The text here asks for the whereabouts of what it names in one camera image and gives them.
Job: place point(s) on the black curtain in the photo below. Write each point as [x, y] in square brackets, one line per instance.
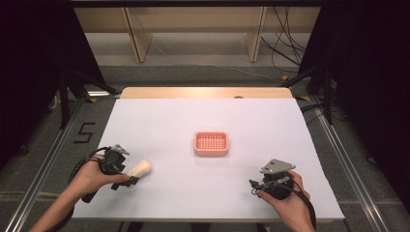
[32, 71]
[374, 80]

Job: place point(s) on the beige wooden shelf unit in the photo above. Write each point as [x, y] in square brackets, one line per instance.
[193, 19]

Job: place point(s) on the person's right hand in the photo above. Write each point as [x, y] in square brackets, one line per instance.
[290, 204]

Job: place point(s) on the black tape floor mark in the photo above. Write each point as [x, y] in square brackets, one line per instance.
[84, 132]

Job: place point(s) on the white table cover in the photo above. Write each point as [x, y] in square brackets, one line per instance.
[206, 187]

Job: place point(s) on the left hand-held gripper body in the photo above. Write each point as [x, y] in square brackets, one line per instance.
[111, 161]

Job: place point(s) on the black metal stand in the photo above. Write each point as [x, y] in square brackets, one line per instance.
[66, 96]
[327, 96]

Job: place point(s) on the pink soap dish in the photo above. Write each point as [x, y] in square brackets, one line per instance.
[211, 144]

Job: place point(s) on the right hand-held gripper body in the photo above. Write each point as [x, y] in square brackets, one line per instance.
[277, 180]

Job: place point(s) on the person's left hand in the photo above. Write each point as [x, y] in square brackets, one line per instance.
[92, 179]

